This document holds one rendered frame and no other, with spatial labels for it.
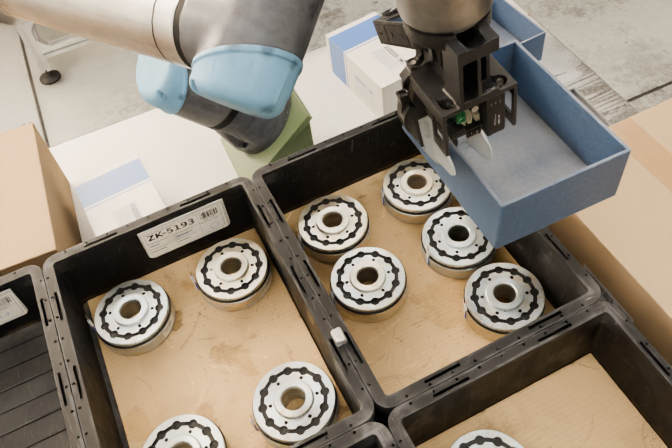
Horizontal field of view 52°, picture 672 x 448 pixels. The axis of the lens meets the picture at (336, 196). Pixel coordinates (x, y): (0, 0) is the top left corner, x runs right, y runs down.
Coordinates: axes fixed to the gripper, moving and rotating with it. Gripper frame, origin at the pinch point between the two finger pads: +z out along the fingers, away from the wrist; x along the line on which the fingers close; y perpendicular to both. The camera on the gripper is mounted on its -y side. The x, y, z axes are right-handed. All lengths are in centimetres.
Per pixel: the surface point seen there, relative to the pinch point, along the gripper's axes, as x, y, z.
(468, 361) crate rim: -6.4, 14.2, 18.0
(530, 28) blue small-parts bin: 44, -50, 41
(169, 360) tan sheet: -39.5, -6.9, 25.0
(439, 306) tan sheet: -4.0, 1.7, 28.4
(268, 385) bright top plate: -28.4, 3.7, 23.1
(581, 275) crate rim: 11.0, 10.4, 19.7
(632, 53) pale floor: 119, -99, 124
